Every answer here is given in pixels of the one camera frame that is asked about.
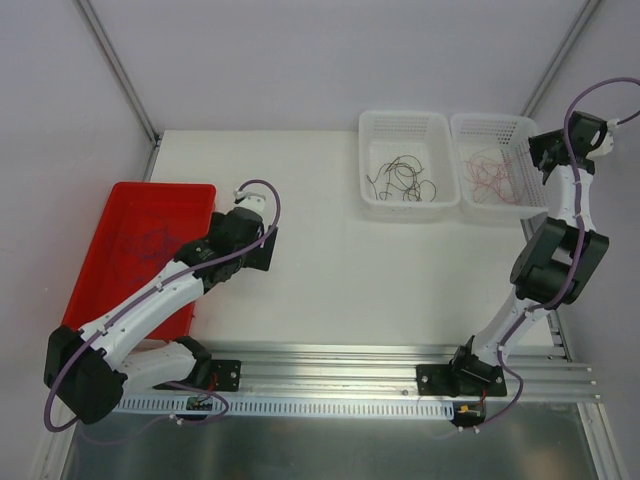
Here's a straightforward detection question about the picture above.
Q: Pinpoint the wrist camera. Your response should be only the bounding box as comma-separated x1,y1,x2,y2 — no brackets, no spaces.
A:
587,118,619,160
234,189,266,215

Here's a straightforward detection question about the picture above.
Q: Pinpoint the dark purple single wire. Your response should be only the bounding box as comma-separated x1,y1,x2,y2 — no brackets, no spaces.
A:
107,212,189,274

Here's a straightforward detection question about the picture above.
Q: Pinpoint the right white plastic basket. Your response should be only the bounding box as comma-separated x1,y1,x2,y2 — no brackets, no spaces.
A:
450,113,548,223

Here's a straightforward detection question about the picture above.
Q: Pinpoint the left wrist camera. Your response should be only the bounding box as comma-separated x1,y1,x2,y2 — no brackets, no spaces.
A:
234,189,266,215

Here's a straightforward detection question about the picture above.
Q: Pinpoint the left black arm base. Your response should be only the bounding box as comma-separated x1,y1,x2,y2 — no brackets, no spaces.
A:
179,359,242,392

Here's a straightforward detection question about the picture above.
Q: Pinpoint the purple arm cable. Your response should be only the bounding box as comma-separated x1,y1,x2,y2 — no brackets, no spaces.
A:
449,75,640,435
43,179,282,432

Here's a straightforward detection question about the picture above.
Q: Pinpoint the aluminium frame post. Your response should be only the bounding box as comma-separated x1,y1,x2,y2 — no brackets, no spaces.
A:
74,0,161,147
519,0,605,118

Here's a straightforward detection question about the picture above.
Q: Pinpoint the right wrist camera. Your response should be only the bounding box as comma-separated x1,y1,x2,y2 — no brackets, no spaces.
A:
587,118,619,160

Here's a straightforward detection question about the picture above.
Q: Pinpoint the left white plastic basket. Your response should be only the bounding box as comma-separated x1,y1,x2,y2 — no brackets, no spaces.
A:
358,110,461,220

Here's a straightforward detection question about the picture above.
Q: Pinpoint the wire bundle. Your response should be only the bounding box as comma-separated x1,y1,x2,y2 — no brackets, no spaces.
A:
464,147,531,207

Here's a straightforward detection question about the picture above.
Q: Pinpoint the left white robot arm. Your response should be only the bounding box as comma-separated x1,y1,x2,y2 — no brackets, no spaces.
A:
43,206,278,433

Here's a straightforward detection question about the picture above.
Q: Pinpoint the white slotted cable duct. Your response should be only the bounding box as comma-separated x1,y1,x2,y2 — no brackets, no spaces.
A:
115,394,454,421

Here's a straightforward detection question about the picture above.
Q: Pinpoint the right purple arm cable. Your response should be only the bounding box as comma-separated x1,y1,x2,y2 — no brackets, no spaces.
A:
449,75,640,435

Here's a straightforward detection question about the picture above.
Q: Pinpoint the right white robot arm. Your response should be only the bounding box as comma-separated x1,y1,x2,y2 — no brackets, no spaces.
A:
444,111,610,396

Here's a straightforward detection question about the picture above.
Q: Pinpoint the right aluminium frame post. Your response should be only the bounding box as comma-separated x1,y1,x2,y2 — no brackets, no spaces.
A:
519,0,605,118

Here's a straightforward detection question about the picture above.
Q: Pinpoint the left aluminium frame post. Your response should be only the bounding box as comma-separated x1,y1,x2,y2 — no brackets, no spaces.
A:
74,0,161,147

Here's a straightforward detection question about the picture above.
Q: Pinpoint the white plastic basket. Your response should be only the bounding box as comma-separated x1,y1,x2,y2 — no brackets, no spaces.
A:
450,113,548,223
358,110,461,220

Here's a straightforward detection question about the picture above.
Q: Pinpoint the aluminium table rail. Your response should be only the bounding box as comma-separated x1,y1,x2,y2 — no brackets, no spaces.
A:
204,341,603,403

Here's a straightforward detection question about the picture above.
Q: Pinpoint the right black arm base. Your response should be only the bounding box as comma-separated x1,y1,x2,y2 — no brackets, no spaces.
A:
415,363,507,397

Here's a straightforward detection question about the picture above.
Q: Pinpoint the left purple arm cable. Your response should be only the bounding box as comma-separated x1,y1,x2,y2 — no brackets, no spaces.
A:
43,179,282,432

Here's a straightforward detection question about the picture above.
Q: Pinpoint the red plastic tray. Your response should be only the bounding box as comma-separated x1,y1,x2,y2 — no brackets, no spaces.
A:
61,182,216,330

